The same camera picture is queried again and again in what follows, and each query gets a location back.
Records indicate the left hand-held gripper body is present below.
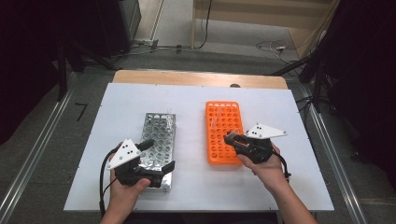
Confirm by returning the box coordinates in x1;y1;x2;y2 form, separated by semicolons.
106;138;165;189

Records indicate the silver metal test tube rack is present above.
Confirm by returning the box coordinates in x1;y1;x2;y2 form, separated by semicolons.
136;112;177;193

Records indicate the black curtain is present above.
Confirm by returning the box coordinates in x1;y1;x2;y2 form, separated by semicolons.
0;0;125;147
311;0;396;188

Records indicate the dark grey cabinet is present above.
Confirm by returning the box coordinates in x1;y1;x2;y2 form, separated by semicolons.
118;0;143;45

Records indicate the light wooden desk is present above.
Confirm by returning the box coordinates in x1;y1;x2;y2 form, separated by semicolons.
191;0;342;60

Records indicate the white power strip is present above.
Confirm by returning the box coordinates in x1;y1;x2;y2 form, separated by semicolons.
132;37;161;49

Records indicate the wooden table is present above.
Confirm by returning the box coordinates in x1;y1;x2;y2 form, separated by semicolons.
111;69;289;91

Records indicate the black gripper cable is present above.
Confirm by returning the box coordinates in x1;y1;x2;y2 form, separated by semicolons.
273;150;292;180
98;148;120;218

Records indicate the person's right hand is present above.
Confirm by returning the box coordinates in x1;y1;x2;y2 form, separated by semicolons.
237;140;291;194

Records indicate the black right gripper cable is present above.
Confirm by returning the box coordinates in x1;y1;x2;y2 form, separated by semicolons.
273;150;292;180

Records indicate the person's left hand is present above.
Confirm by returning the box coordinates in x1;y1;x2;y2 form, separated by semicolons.
108;169;152;205

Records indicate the black hanging cable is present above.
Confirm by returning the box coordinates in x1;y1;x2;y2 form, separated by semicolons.
194;0;214;50

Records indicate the aluminium rail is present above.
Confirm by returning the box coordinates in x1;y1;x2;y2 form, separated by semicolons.
0;73;78;224
300;87;368;224

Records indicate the black metal stand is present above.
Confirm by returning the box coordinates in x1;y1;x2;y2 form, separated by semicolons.
269;52;326;114
55;40;120;102

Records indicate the white table board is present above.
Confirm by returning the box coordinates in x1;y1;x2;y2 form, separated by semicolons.
64;82;335;213

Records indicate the white cable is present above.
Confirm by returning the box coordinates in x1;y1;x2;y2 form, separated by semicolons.
255;39;292;63

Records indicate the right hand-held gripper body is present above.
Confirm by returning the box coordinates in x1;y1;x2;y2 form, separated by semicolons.
235;122;289;165

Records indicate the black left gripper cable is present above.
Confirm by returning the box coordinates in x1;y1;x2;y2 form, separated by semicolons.
98;148;120;218

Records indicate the orange plastic test tube rack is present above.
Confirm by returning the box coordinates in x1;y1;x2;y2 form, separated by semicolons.
205;100;246;166

